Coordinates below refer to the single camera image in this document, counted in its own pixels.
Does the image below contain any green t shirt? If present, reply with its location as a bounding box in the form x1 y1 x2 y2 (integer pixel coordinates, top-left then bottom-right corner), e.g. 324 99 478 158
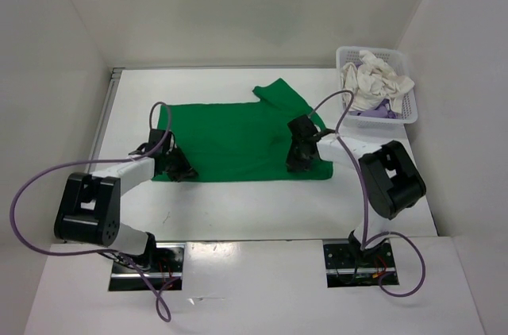
157 79 333 183

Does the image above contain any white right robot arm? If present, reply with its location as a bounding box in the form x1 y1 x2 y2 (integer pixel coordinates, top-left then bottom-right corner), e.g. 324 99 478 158
287 133 426 266

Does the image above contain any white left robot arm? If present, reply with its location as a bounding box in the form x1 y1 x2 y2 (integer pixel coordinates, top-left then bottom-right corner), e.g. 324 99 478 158
54 147 198 271

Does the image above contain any lavender t shirt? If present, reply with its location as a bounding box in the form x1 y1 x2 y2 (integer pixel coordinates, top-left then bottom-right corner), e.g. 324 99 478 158
349 99 398 119

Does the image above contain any white t shirt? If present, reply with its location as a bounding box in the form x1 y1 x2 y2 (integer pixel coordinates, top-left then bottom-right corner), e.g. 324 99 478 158
341 50 414 116

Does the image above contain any white plastic basket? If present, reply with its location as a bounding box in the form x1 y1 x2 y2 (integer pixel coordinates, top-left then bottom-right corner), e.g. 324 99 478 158
336 46 418 129

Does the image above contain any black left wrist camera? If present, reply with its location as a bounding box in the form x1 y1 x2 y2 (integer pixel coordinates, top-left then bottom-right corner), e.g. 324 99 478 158
146 129 175 153

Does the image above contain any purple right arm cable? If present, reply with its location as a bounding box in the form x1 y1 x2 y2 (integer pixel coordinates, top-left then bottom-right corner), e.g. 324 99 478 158
307 89 428 297

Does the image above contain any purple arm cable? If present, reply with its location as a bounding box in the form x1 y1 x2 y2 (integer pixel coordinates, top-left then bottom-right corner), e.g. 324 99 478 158
307 89 428 297
9 102 176 322

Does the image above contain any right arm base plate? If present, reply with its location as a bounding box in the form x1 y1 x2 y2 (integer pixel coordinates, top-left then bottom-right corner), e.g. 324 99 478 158
323 240 399 288

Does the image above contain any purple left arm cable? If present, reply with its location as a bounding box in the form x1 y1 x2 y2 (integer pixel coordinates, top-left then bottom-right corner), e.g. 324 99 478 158
9 102 176 322

